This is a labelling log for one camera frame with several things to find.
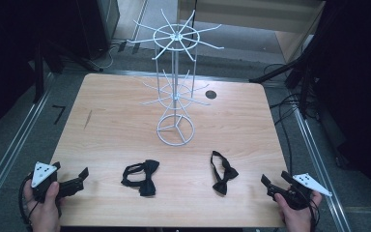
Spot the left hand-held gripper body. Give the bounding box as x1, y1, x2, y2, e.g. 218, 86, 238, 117
30, 160, 85, 203

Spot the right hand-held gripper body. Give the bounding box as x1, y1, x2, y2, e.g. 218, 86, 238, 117
266, 173, 333, 211

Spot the black bow tie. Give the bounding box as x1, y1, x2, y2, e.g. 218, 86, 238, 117
120, 159, 160, 198
210, 150, 240, 196

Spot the white wire display rack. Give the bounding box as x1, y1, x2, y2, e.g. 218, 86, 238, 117
127, 8, 225, 148

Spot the person's right hand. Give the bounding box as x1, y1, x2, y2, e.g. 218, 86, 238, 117
273, 189, 324, 232

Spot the person's left hand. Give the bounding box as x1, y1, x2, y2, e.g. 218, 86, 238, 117
22, 179, 63, 232

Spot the black metal stand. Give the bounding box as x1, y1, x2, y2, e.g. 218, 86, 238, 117
28, 38, 104, 104
248, 47, 317, 119

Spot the dark cabinet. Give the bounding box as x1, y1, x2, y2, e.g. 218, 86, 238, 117
76, 0, 121, 61

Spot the light wooden board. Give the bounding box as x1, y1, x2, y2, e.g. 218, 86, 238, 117
177, 0, 326, 64

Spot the aluminium floor rail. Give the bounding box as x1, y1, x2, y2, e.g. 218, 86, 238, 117
293, 107, 353, 232
0, 72, 55, 217

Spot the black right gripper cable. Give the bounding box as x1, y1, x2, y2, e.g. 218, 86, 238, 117
307, 192, 322, 232

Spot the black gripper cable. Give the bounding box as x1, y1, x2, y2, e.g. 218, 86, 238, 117
307, 192, 322, 232
17, 174, 35, 232

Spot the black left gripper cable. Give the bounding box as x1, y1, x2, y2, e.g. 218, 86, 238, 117
17, 174, 35, 232

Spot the black floor cable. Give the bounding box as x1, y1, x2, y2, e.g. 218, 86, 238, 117
268, 92, 307, 177

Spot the white floor cable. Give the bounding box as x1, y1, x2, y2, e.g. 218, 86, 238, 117
100, 43, 121, 71

